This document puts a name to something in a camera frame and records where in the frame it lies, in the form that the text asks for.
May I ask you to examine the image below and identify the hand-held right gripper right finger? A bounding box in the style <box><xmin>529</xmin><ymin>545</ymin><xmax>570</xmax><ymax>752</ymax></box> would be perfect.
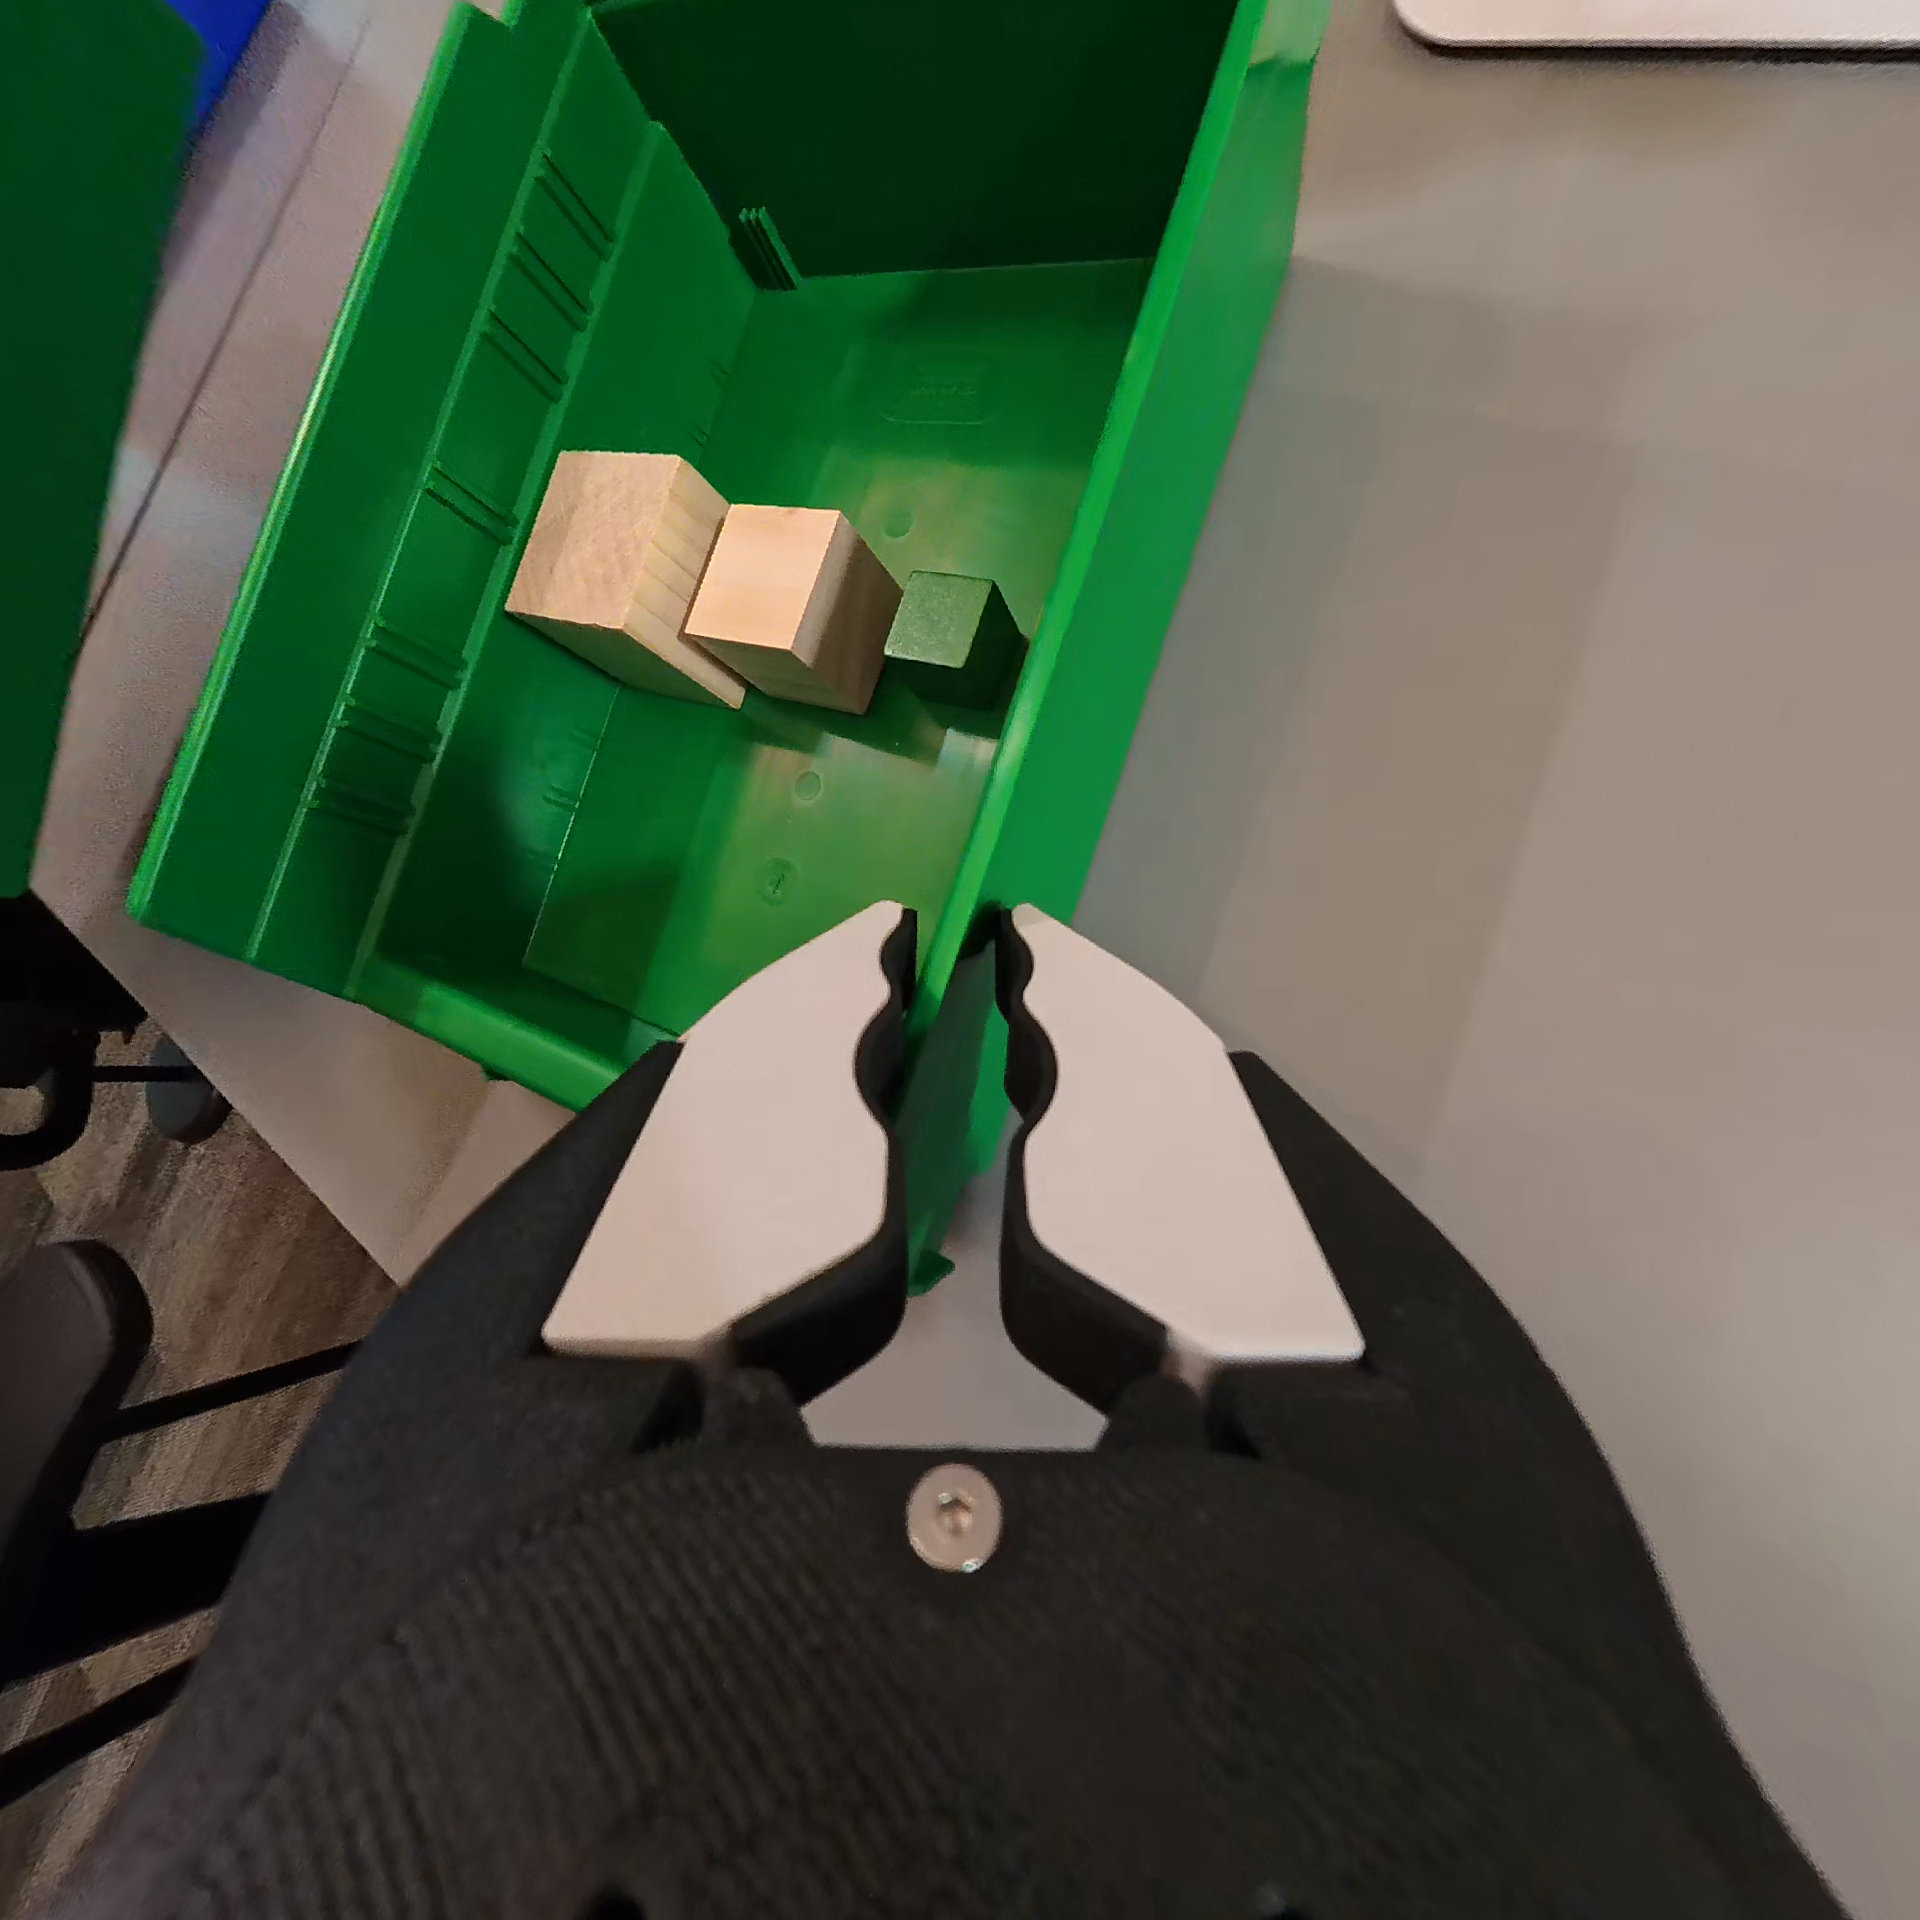
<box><xmin>989</xmin><ymin>904</ymin><xmax>1367</xmax><ymax>1420</ymax></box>

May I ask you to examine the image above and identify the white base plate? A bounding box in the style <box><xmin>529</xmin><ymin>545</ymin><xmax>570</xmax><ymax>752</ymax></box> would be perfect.
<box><xmin>1393</xmin><ymin>0</ymin><xmax>1920</xmax><ymax>58</ymax></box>

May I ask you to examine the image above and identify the grey desk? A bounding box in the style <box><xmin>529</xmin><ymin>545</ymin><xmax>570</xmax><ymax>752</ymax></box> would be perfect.
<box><xmin>29</xmin><ymin>0</ymin><xmax>1920</xmax><ymax>1920</ymax></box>

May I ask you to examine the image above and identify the black office chair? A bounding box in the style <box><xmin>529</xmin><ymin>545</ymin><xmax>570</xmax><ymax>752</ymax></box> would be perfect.
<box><xmin>0</xmin><ymin>897</ymin><xmax>240</xmax><ymax>1179</ymax></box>
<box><xmin>0</xmin><ymin>1237</ymin><xmax>362</xmax><ymax>1792</ymax></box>

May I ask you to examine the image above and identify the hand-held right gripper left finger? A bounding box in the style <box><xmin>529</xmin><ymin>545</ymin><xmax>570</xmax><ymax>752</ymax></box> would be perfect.
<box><xmin>541</xmin><ymin>902</ymin><xmax>921</xmax><ymax>1412</ymax></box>

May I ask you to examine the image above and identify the large wooden cube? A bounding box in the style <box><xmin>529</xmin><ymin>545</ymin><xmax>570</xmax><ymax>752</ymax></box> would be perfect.
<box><xmin>504</xmin><ymin>449</ymin><xmax>748</xmax><ymax>710</ymax></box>

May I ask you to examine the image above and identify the small wooden cube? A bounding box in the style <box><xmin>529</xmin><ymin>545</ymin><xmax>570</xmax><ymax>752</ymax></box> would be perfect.
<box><xmin>682</xmin><ymin>506</ymin><xmax>904</xmax><ymax>716</ymax></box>

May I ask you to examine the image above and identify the green plastic bin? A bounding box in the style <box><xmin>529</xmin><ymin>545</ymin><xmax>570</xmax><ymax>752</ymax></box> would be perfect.
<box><xmin>125</xmin><ymin>0</ymin><xmax>1328</xmax><ymax>1299</ymax></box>
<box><xmin>0</xmin><ymin>0</ymin><xmax>208</xmax><ymax>902</ymax></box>

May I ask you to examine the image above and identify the blue plastic bin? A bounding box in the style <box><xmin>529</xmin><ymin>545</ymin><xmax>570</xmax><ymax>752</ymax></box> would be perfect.
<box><xmin>156</xmin><ymin>0</ymin><xmax>279</xmax><ymax>130</ymax></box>

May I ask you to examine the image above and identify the green cube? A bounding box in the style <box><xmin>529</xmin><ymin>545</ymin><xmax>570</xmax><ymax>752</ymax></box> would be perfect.
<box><xmin>882</xmin><ymin>571</ymin><xmax>1029</xmax><ymax>705</ymax></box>

